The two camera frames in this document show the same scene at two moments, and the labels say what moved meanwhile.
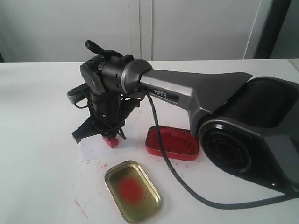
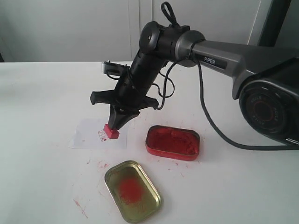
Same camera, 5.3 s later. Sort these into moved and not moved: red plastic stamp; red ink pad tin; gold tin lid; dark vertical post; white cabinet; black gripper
Moved: black gripper; red plastic stamp
Not moved: white cabinet; red ink pad tin; dark vertical post; gold tin lid
